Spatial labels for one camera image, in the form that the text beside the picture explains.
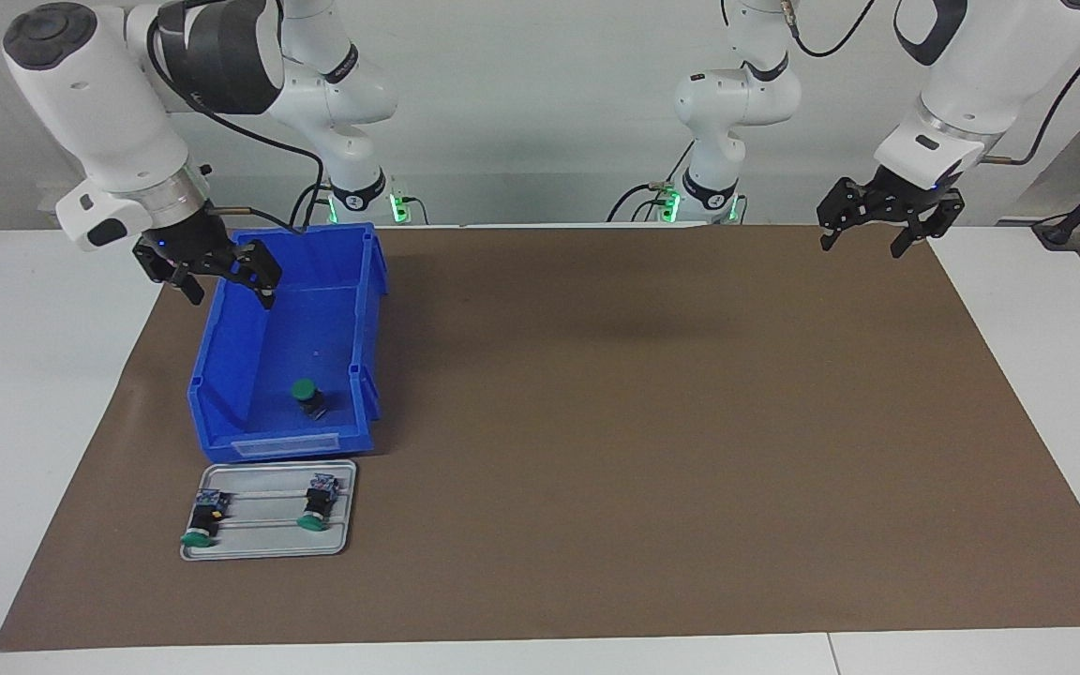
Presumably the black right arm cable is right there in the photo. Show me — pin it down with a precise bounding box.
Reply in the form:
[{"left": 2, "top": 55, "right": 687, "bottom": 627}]
[{"left": 144, "top": 0, "right": 327, "bottom": 235}]

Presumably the green push button yellow mark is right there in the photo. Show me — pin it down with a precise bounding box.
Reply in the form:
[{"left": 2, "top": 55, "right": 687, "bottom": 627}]
[{"left": 180, "top": 487, "right": 228, "bottom": 548}]

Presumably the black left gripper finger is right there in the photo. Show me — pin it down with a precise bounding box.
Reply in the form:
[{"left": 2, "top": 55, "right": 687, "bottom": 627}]
[
  {"left": 889, "top": 187, "right": 967, "bottom": 260},
  {"left": 817, "top": 176, "right": 878, "bottom": 252}
]

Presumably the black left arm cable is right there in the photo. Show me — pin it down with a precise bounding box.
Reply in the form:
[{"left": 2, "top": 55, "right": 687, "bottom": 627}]
[{"left": 784, "top": 0, "right": 1080, "bottom": 167}]

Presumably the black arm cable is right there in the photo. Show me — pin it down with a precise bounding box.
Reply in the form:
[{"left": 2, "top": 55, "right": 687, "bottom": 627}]
[
  {"left": 144, "top": 0, "right": 327, "bottom": 235},
  {"left": 784, "top": 0, "right": 1080, "bottom": 167}
]

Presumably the black left base cable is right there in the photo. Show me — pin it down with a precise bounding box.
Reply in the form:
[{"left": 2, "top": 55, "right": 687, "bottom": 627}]
[{"left": 607, "top": 139, "right": 696, "bottom": 224}]

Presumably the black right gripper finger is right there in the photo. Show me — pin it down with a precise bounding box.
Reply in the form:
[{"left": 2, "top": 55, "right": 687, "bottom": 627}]
[
  {"left": 221, "top": 238, "right": 283, "bottom": 311},
  {"left": 133, "top": 246, "right": 207, "bottom": 306}
]

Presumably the brown table mat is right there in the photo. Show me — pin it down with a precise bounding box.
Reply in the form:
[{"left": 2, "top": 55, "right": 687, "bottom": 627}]
[{"left": 0, "top": 223, "right": 1080, "bottom": 653}]

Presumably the grey metal tray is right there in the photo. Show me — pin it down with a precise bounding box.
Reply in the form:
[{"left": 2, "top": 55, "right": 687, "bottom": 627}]
[{"left": 179, "top": 459, "right": 359, "bottom": 562}]

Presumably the black base cable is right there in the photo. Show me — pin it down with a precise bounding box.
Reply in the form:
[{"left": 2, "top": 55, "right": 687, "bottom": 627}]
[
  {"left": 607, "top": 139, "right": 696, "bottom": 224},
  {"left": 289, "top": 180, "right": 335, "bottom": 227}
]

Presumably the blue plastic storage bin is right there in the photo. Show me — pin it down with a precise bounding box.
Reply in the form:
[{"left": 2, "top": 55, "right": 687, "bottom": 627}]
[{"left": 187, "top": 222, "right": 389, "bottom": 464}]

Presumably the black right base cable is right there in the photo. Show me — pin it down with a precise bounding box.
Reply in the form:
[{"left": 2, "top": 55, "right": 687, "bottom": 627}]
[{"left": 289, "top": 180, "right": 335, "bottom": 227}]

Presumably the green push button switch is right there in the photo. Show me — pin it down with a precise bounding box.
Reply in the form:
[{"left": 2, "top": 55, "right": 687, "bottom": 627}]
[
  {"left": 291, "top": 379, "right": 331, "bottom": 421},
  {"left": 296, "top": 473, "right": 342, "bottom": 533}
]

